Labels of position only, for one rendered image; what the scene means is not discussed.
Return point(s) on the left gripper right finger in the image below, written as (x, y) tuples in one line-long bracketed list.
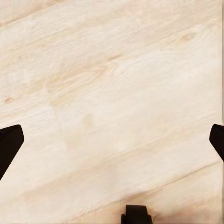
[(217, 139)]

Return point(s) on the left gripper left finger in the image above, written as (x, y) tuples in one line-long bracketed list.
[(11, 140)]

